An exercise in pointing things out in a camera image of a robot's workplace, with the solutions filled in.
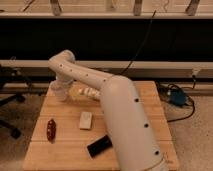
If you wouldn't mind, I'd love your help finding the black rectangular phone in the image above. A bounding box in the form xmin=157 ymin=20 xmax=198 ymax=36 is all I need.
xmin=87 ymin=135 xmax=112 ymax=157

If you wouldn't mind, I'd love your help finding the white ceramic cup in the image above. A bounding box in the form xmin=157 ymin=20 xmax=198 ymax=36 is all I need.
xmin=50 ymin=81 xmax=68 ymax=102

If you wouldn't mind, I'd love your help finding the red patterned oval object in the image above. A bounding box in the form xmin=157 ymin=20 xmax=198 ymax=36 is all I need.
xmin=46 ymin=119 xmax=56 ymax=142

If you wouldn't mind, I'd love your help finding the blue power box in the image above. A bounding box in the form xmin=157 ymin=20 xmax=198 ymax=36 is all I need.
xmin=170 ymin=90 xmax=186 ymax=106

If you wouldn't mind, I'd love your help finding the white rectangular block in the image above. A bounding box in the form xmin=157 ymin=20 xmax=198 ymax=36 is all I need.
xmin=79 ymin=112 xmax=93 ymax=130

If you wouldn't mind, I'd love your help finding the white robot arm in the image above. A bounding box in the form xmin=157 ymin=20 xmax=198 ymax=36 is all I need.
xmin=49 ymin=50 xmax=169 ymax=171

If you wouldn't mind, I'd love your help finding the black hanging cable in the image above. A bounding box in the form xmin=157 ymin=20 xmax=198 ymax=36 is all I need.
xmin=117 ymin=9 xmax=157 ymax=78

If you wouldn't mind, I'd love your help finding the white plastic bottle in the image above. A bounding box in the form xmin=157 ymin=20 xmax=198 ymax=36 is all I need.
xmin=78 ymin=88 xmax=100 ymax=100

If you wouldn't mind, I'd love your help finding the black office chair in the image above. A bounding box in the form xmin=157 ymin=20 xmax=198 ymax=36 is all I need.
xmin=0 ymin=65 xmax=25 ymax=139

